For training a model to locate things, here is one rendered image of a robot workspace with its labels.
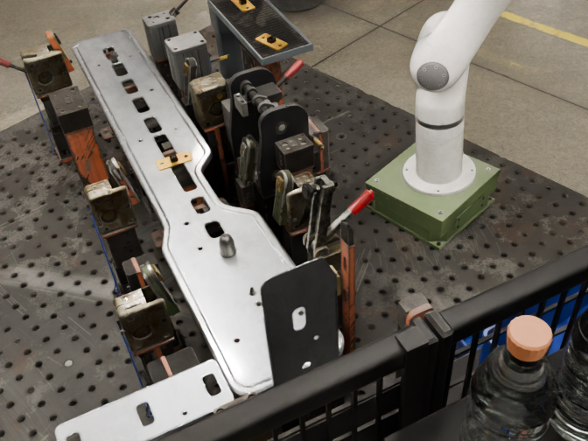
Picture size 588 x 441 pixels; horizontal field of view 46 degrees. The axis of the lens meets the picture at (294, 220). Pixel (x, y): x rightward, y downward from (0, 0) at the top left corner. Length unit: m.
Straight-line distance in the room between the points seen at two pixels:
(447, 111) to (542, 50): 2.40
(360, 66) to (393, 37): 0.35
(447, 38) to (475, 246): 0.57
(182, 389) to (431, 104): 0.90
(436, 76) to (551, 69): 2.37
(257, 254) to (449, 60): 0.59
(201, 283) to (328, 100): 1.12
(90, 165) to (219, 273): 0.71
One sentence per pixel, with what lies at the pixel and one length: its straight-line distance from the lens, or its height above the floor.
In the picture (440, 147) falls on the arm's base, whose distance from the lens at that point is 1.78.
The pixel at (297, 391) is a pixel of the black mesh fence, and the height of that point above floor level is 1.55.
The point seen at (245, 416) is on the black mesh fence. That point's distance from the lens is 0.56.
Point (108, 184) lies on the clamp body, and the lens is 1.60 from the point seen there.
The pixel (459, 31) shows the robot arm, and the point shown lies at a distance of 1.59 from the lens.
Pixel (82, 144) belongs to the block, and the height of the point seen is 0.92.
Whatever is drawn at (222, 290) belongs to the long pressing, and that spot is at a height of 1.00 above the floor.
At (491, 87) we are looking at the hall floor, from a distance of 3.74.
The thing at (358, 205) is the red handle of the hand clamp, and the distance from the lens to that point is 1.32.
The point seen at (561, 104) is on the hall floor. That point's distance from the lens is 3.68.
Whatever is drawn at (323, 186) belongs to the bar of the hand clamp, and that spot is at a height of 1.22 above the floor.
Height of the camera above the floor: 2.03
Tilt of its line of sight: 44 degrees down
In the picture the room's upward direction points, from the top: 5 degrees counter-clockwise
